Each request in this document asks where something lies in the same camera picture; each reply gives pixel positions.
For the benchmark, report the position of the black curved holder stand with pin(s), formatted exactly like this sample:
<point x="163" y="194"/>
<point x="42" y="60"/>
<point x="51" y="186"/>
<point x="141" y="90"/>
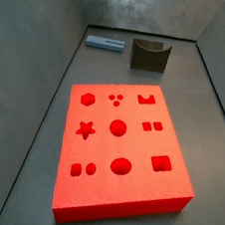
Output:
<point x="149" y="56"/>

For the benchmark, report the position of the blue double-square peg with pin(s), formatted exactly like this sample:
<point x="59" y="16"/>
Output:
<point x="104" y="43"/>

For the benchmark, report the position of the red foam shape board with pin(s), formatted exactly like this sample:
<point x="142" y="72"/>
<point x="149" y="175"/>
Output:
<point x="120" y="156"/>

